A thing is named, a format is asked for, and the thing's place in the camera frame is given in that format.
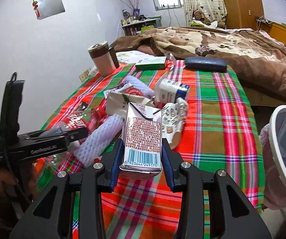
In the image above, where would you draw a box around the coca cola plastic bottle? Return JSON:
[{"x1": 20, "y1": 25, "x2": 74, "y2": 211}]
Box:
[{"x1": 46, "y1": 106, "x2": 106, "y2": 165}]

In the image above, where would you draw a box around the pink strawberry milk carton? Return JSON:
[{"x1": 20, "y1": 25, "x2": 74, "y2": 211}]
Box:
[{"x1": 120, "y1": 102, "x2": 162, "y2": 175}]

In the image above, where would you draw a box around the white trash bin rim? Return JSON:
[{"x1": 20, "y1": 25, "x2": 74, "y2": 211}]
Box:
[{"x1": 268, "y1": 105, "x2": 286, "y2": 197}]

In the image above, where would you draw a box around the pink trash bag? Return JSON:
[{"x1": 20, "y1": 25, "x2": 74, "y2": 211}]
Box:
[{"x1": 259, "y1": 123, "x2": 286, "y2": 210}]

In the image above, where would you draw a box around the operator left hand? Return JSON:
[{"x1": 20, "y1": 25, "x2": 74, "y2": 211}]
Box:
[{"x1": 0, "y1": 162, "x2": 37, "y2": 196}]

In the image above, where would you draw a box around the white foam net sleeve near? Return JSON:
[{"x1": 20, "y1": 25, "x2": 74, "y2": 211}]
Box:
[{"x1": 74, "y1": 114, "x2": 124, "y2": 168}]

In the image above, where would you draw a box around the white foam net sleeve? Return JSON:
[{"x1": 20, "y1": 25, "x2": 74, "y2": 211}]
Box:
[
  {"x1": 74, "y1": 114, "x2": 124, "y2": 168},
  {"x1": 124, "y1": 75, "x2": 155, "y2": 98}
]

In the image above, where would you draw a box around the crushed patterned paper cup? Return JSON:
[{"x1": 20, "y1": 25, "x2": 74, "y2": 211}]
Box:
[{"x1": 161, "y1": 98, "x2": 188, "y2": 149}]

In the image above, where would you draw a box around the beige tissue pack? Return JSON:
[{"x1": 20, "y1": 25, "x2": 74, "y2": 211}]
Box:
[{"x1": 106, "y1": 91, "x2": 155, "y2": 118}]

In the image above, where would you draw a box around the plaid red green tablecloth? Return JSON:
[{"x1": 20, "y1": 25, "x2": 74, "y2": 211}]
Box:
[{"x1": 34, "y1": 59, "x2": 266, "y2": 239}]

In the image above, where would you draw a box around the white blue yogurt bottle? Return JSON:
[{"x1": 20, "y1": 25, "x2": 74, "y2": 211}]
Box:
[{"x1": 154, "y1": 78, "x2": 190, "y2": 104}]

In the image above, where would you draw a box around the white foam net sleeve far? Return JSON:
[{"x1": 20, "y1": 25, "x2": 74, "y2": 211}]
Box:
[{"x1": 124, "y1": 75, "x2": 155, "y2": 98}]

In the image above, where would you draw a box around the red round lid packet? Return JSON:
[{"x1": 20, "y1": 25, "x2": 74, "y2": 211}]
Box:
[{"x1": 126, "y1": 87, "x2": 144, "y2": 97}]

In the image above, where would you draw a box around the purple white small carton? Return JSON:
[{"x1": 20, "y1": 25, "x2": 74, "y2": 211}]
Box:
[{"x1": 103, "y1": 82, "x2": 133, "y2": 99}]

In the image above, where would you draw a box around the brown beige lidded mug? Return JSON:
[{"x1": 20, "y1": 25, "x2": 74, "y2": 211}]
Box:
[{"x1": 88, "y1": 41, "x2": 120, "y2": 76}]

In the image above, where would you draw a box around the green white medicine box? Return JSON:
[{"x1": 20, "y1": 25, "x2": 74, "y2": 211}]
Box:
[{"x1": 135, "y1": 57, "x2": 167, "y2": 71}]

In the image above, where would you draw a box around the clear plastic wrapper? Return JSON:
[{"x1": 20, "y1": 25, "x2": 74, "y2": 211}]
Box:
[{"x1": 164, "y1": 52, "x2": 177, "y2": 66}]

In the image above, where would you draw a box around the dark blue glasses case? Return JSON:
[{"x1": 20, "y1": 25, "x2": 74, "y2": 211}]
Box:
[{"x1": 184, "y1": 57, "x2": 227, "y2": 73}]

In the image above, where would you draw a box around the small dark hair clip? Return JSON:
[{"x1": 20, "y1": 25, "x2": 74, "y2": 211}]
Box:
[{"x1": 195, "y1": 45, "x2": 216, "y2": 57}]

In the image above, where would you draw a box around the brown plush blanket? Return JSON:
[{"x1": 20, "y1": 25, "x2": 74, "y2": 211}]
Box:
[{"x1": 112, "y1": 27, "x2": 286, "y2": 105}]

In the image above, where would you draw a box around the dried branch vase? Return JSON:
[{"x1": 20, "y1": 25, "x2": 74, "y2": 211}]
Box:
[{"x1": 120, "y1": 0, "x2": 144, "y2": 17}]

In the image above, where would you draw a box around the teddy bear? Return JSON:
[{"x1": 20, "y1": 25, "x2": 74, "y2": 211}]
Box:
[{"x1": 192, "y1": 9, "x2": 211, "y2": 25}]

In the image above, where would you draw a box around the wooden wardrobe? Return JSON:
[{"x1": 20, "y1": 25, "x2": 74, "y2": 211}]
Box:
[{"x1": 224, "y1": 0, "x2": 264, "y2": 30}]

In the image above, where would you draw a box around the wooden bed headboard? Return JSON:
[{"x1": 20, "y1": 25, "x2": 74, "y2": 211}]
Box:
[{"x1": 257, "y1": 21, "x2": 286, "y2": 58}]

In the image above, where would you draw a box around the wall outlet plate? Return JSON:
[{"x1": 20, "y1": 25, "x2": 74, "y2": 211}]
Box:
[{"x1": 79, "y1": 70, "x2": 89, "y2": 83}]

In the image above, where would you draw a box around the cluttered wall shelf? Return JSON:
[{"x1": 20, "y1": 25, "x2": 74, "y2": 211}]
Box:
[{"x1": 121, "y1": 9, "x2": 162, "y2": 36}]

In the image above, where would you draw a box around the wall poster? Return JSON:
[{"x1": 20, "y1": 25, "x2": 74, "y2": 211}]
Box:
[{"x1": 32, "y1": 0, "x2": 65, "y2": 20}]

